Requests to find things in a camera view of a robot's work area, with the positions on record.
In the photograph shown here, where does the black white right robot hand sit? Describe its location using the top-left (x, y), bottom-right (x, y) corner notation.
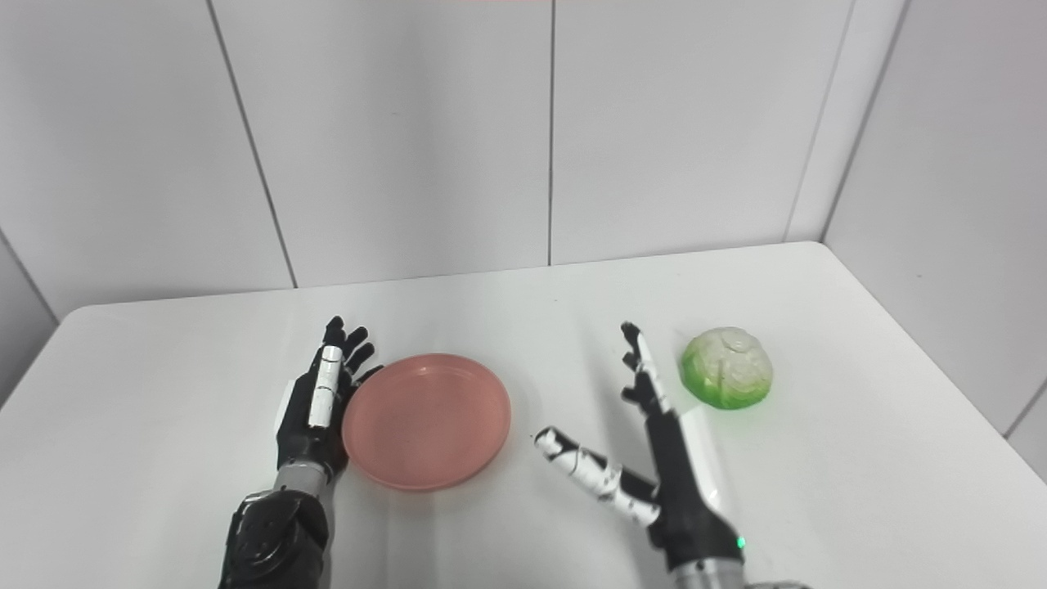
top-left (533, 321), bottom-right (746, 573)

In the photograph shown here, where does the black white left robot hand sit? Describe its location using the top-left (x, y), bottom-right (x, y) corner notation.
top-left (276, 316), bottom-right (384, 483)

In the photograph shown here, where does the pink plastic plate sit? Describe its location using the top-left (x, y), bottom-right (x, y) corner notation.
top-left (342, 353), bottom-right (513, 492)

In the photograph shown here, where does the green white toy cabbage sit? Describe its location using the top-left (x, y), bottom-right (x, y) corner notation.
top-left (681, 326), bottom-right (775, 411)

